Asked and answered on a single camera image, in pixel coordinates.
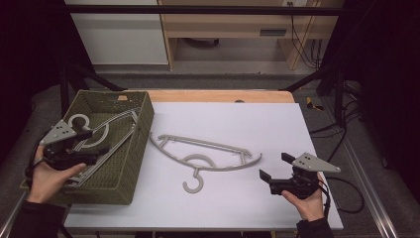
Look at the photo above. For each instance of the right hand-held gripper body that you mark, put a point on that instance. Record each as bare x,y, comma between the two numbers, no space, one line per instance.
313,163

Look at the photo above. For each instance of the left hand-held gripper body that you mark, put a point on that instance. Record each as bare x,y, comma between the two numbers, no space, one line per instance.
59,134

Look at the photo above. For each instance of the grey plastic clothes hanger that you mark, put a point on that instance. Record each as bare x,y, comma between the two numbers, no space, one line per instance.
112,150
204,144
73,116

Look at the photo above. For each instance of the green perforated plastic basket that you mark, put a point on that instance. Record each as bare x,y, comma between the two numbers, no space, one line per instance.
132,172

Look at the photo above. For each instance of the person's right hand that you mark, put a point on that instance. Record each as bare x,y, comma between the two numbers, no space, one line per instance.
310,208

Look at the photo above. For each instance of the person's left hand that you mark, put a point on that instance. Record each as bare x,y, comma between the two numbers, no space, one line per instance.
48,181

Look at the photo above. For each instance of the white table mat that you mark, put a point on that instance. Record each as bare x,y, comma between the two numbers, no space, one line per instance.
247,122

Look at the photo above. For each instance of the yellow and black tool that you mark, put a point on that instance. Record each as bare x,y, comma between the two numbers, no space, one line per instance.
312,104

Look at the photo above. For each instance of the white cabinet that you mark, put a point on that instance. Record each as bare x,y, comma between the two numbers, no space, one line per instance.
119,36

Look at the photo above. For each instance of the light wooden desk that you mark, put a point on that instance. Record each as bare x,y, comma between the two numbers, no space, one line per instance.
224,24

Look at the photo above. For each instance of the black frame leg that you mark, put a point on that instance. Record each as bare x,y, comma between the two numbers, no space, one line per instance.
338,95
64,89

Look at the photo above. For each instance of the aluminium rail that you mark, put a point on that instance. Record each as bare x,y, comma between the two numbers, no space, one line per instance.
10,218
373,198

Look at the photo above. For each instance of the black horizontal frame bar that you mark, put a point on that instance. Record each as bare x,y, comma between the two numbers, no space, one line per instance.
198,10

